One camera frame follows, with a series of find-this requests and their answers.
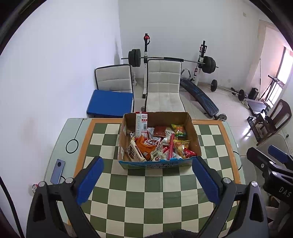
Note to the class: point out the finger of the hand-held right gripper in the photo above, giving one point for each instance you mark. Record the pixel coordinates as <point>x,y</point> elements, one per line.
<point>263,161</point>
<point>278,152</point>

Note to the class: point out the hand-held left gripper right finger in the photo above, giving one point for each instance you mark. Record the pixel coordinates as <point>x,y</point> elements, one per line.
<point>206,180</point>

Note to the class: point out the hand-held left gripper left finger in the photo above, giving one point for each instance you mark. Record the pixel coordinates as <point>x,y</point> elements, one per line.
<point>90,180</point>

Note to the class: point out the red dark label packet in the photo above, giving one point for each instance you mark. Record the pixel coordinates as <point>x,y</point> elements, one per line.
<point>188,153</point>

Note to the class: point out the yellow chips packet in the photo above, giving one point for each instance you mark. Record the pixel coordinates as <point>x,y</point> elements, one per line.
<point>180,147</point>

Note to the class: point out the red sausage stick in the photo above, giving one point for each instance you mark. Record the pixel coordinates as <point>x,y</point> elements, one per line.
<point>171,146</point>

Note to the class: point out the cardboard box blue print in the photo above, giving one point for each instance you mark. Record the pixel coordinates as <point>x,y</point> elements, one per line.
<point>160,164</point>

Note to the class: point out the small red white snack packet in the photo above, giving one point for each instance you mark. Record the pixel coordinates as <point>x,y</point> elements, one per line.
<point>165,151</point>

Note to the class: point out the brown white biscuit packet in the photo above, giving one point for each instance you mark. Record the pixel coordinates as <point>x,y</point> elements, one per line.
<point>135,152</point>

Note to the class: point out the small white dark snack packet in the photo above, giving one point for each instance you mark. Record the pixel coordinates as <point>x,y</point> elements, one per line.
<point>158,156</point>

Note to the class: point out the green yellow candy packet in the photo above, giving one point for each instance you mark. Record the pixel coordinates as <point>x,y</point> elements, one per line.
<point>178,130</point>

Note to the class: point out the white cookie packet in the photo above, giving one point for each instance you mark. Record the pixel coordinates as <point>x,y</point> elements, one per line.
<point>169,132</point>

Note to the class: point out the orange snack packet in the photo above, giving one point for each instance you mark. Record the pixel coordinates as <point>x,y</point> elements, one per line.
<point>144,148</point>

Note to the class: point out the clear packet red label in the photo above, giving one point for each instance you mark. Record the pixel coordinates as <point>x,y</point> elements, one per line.
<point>153,142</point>

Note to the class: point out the brown red packet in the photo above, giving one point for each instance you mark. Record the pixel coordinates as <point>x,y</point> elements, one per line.
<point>159,131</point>

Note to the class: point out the clear silver red-edged packet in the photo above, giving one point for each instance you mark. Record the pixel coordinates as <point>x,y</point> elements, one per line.
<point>151,132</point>

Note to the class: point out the white red barcode packet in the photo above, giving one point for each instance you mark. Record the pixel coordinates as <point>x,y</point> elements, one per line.
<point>141,124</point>

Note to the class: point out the grey shell chair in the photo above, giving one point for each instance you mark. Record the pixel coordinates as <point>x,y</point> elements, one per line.
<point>263,143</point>

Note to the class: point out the blue smartphone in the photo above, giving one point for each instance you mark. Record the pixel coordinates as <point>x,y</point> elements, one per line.
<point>57,171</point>

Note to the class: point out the dark wooden chair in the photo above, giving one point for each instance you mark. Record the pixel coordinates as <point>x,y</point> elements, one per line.
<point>281,114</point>

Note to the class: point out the black treadmill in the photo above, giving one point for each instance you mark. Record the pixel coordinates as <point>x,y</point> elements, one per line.
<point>257,106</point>

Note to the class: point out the red soda can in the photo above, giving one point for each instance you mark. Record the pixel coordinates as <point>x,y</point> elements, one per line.
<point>34,188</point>

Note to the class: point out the black bin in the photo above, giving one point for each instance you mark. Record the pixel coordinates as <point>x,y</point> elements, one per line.
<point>253,93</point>

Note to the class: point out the person's dark fleece clothing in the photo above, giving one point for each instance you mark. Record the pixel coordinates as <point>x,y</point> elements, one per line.
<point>171,234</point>

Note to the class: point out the black metal stand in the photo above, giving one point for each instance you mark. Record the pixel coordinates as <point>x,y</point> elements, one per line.
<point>275,80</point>

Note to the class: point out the black sit-up bench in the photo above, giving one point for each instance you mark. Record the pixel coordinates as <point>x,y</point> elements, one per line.
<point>199,93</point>

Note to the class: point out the short barbell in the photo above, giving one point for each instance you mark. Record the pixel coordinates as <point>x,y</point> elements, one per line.
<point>214,85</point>

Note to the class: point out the tall white padded chair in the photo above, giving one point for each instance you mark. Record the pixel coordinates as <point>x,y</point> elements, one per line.
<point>163,87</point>

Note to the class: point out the low white padded chair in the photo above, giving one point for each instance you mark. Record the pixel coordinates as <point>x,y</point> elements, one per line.
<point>114,79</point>

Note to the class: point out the white barbell rack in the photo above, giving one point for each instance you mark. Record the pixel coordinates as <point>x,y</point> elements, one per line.
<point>201,55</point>

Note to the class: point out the long barbell black plates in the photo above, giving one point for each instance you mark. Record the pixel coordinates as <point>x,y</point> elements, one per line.
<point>135,58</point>

